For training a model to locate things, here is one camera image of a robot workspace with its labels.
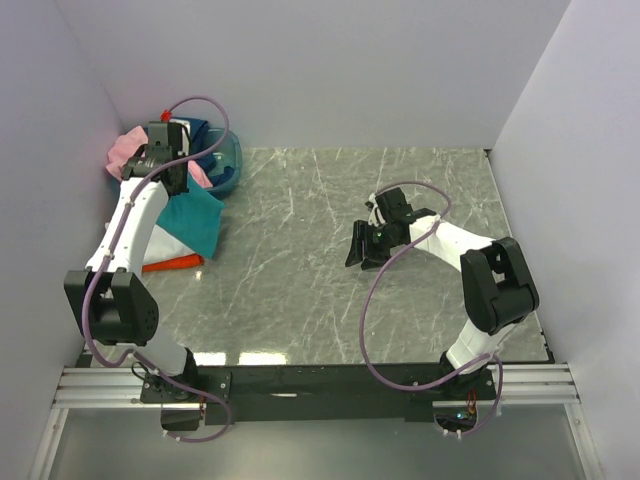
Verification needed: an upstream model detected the pink t shirt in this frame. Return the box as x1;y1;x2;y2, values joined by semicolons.
106;126;213;188

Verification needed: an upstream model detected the navy blue t shirt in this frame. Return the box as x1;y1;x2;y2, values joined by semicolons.
172;117;239;189

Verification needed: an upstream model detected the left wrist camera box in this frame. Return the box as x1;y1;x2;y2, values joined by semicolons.
160;109;192;126

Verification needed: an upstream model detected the folded orange t shirt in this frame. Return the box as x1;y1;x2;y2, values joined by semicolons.
142;254;205;273

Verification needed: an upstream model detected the blue plastic basket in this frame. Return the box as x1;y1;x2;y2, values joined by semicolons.
197;131;243;199

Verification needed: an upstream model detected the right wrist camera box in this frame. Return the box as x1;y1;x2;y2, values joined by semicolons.
365;193;385;227

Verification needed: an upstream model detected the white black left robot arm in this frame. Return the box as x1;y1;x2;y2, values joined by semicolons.
64;121;200;402

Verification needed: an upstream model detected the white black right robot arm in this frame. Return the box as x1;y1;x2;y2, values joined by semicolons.
345;186;540;399

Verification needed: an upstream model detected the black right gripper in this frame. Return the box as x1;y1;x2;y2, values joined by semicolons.
345;220;402;271

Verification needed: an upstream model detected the aluminium frame rail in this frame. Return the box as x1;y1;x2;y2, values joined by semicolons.
53;364;581;410

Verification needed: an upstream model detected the folded white t shirt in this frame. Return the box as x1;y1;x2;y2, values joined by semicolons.
104;222;196;265

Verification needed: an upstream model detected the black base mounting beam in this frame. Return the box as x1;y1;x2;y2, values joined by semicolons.
140;364;496;431

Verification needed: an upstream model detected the teal t shirt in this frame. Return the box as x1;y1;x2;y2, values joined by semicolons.
156;174;225;259

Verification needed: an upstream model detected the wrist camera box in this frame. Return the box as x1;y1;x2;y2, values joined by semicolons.
365;193;385;227
160;109;192;126

